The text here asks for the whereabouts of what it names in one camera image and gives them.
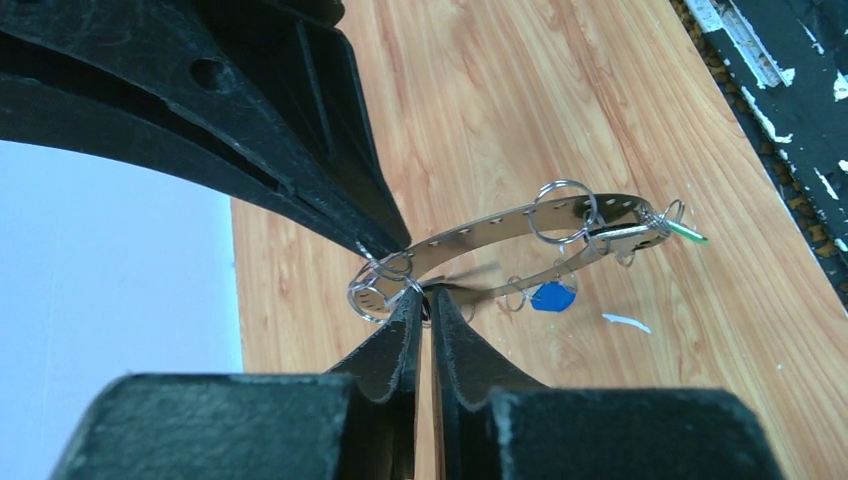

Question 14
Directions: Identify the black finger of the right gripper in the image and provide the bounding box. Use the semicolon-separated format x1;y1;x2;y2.
1;1;411;255

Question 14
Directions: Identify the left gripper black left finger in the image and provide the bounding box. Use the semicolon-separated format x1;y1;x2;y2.
51;290;424;479

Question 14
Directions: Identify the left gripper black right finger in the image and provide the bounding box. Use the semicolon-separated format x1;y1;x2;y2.
430;288;783;479

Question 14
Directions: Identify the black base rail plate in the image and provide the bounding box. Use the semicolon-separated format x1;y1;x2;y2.
672;1;847;302

